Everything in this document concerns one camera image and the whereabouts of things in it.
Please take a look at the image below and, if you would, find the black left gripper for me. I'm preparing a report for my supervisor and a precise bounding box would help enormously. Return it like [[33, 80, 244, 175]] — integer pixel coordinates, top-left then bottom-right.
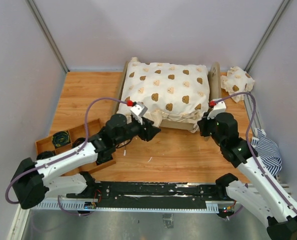
[[114, 115, 162, 146]]

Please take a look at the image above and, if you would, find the large bear print cushion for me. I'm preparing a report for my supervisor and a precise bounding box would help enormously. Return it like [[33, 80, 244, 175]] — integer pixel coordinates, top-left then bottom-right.
[[115, 56, 211, 157]]

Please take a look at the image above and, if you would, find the wooden pet bed frame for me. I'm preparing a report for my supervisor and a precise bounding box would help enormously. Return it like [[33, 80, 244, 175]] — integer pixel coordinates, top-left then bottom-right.
[[113, 61, 223, 142]]

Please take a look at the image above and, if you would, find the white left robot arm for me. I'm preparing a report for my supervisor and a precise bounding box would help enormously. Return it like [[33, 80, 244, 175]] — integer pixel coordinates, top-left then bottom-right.
[[9, 113, 161, 210]]

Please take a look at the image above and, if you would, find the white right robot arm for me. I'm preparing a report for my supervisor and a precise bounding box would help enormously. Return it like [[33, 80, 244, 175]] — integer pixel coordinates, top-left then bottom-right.
[[197, 112, 297, 240]]

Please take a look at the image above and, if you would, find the small bear print pillow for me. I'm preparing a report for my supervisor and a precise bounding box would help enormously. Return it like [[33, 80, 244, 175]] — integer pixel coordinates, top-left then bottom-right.
[[220, 66, 255, 96]]

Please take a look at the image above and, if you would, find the blue striped cloth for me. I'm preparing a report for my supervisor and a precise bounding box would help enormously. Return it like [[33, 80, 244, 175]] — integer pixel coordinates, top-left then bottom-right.
[[250, 128, 282, 177]]

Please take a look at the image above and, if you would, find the wooden divided tray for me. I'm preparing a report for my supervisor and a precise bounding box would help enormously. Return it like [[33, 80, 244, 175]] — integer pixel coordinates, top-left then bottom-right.
[[35, 119, 116, 176]]

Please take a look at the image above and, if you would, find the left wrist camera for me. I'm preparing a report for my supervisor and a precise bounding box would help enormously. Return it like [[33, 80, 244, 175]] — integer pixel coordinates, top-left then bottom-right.
[[126, 100, 148, 125]]

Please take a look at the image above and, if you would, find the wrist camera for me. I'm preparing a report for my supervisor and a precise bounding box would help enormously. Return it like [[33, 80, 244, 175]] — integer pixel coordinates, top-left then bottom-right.
[[207, 99, 227, 120], [126, 100, 148, 125]]

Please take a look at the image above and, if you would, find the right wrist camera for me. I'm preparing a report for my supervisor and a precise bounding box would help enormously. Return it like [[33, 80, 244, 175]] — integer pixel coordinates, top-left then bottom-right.
[[207, 99, 227, 120]]

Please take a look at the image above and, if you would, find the aluminium side rail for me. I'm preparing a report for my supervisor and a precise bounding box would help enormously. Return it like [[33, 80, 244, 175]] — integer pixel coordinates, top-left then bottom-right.
[[243, 92, 264, 134]]

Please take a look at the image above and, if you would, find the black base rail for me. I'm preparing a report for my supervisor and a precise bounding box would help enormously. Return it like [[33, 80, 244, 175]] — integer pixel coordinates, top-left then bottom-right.
[[66, 181, 234, 208]]

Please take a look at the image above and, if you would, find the white slotted cable duct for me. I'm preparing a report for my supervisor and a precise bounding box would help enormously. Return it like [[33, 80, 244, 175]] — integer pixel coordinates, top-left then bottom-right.
[[37, 199, 221, 215]]

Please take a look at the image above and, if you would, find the coiled black cable in tray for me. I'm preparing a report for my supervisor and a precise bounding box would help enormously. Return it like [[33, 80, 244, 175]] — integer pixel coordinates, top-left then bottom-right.
[[51, 131, 71, 148]]

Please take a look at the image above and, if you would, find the left aluminium frame post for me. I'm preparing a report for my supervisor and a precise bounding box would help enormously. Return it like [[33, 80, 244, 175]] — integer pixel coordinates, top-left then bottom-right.
[[25, 0, 70, 74]]

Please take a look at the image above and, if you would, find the aluminium frame post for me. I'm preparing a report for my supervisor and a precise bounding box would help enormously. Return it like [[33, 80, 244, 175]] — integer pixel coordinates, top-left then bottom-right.
[[25, 0, 70, 74], [244, 0, 293, 73]]

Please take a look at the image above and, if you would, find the right aluminium frame post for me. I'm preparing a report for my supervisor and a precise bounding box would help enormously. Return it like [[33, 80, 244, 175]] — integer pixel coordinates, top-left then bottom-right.
[[244, 0, 293, 73]]

